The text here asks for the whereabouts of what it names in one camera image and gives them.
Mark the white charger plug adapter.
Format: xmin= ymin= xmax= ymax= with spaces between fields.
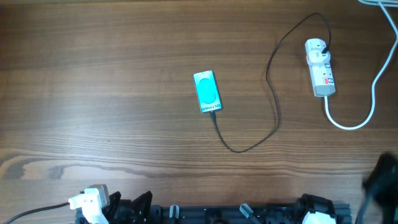
xmin=306 ymin=50 xmax=331 ymax=67

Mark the black charger cable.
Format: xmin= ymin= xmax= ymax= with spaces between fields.
xmin=210 ymin=12 xmax=333 ymax=154

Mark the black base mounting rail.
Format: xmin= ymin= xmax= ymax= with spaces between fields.
xmin=75 ymin=203 xmax=354 ymax=224

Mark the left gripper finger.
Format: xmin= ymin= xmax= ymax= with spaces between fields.
xmin=131 ymin=191 xmax=152 ymax=224
xmin=109 ymin=191 xmax=121 ymax=207

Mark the black left camera cable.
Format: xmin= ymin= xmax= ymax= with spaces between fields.
xmin=2 ymin=201 xmax=71 ymax=224

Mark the turquoise screen smartphone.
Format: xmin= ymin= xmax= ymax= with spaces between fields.
xmin=193 ymin=70 xmax=223 ymax=113

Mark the white power strip cord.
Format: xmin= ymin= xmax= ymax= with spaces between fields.
xmin=324 ymin=0 xmax=398 ymax=131

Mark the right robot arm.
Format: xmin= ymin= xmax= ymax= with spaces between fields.
xmin=292 ymin=152 xmax=397 ymax=224

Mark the white power strip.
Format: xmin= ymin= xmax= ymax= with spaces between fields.
xmin=305 ymin=39 xmax=336 ymax=98

